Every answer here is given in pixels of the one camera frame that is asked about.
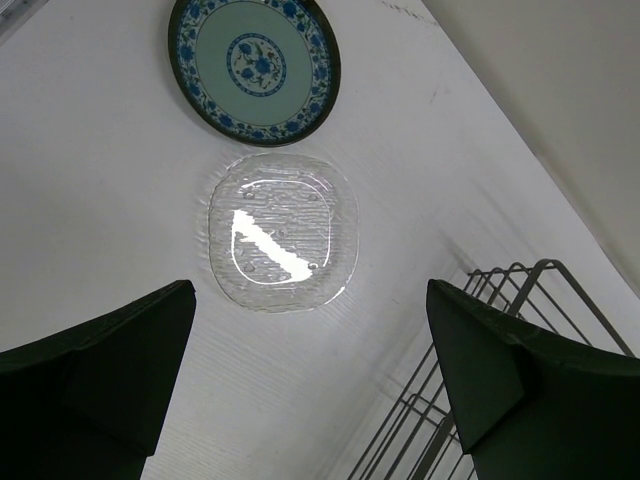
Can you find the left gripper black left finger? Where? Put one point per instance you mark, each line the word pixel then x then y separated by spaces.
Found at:
pixel 89 402

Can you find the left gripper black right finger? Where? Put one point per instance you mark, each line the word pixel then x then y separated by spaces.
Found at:
pixel 531 404

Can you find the clear glass plate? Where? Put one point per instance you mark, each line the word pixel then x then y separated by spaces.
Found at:
pixel 282 232

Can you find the blue patterned plate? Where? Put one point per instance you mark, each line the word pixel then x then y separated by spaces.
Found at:
pixel 264 73

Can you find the grey wire dish rack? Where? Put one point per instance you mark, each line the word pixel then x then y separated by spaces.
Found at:
pixel 418 438

